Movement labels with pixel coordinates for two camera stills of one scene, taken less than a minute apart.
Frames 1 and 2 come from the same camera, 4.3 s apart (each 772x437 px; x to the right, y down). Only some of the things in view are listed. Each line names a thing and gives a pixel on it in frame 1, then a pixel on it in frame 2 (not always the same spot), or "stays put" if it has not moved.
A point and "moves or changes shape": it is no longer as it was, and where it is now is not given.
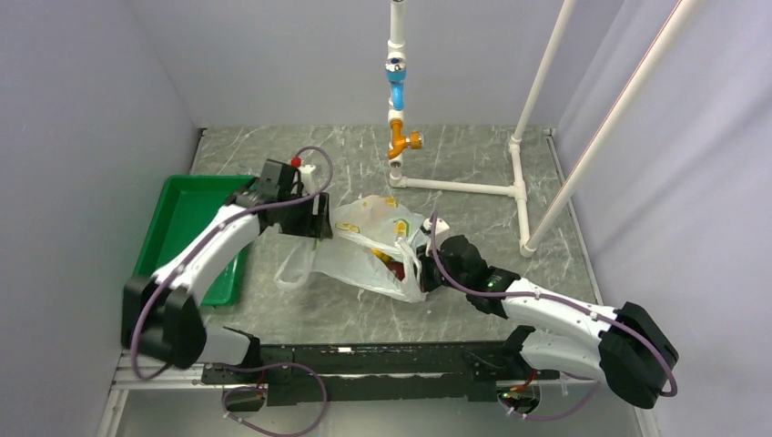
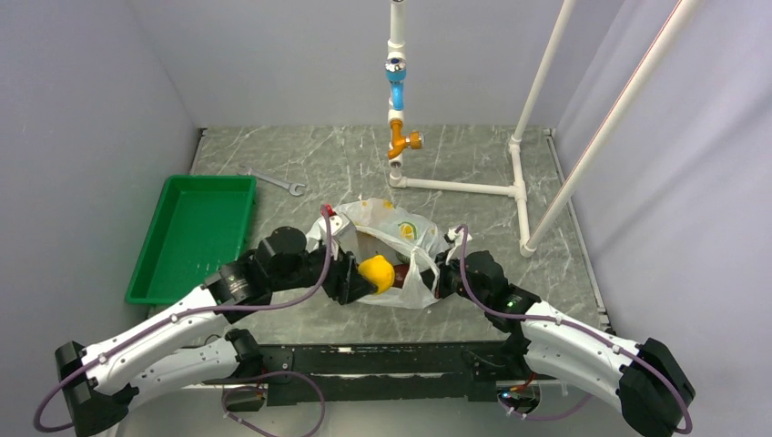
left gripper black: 314,225 → 344,284
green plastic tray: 185,201 stays put
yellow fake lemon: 381,255 moves or changes shape
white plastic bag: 374,244 moves or changes shape
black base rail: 375,372 stays put
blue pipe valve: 396,73 stays put
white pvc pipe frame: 397,45 stays put
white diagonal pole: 614,123 stays put
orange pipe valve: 400,142 stays put
